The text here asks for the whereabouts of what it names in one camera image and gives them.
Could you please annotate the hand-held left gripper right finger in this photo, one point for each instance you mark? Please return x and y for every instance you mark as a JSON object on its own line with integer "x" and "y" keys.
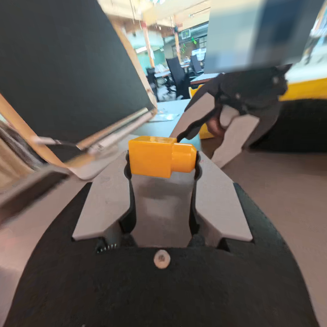
{"x": 219, "y": 204}

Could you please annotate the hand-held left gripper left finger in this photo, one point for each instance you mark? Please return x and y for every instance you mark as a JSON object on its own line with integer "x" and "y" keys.
{"x": 102, "y": 204}

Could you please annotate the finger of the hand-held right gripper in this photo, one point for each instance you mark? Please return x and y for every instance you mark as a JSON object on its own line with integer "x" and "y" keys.
{"x": 237, "y": 135}
{"x": 196, "y": 112}

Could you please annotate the yellow plastic bin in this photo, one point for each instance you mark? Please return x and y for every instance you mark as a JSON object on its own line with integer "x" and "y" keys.
{"x": 306, "y": 89}

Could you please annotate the orange rounded block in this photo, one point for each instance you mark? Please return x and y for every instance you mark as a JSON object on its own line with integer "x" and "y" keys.
{"x": 150, "y": 158}

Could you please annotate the person's right forearm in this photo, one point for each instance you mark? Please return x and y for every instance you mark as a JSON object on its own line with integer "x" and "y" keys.
{"x": 293, "y": 127}

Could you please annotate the person's right hand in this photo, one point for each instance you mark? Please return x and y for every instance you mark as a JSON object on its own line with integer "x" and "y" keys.
{"x": 214, "y": 125}

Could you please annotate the grey flat plate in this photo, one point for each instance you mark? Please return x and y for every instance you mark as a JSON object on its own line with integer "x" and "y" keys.
{"x": 164, "y": 117}

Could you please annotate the grey background table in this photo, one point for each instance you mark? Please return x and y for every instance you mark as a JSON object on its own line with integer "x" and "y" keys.
{"x": 204, "y": 78}

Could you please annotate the black office chair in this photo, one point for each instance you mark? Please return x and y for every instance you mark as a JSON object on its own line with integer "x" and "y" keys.
{"x": 178, "y": 74}

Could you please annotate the black monitor with wooden edge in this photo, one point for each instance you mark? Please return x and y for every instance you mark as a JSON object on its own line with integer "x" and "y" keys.
{"x": 63, "y": 63}

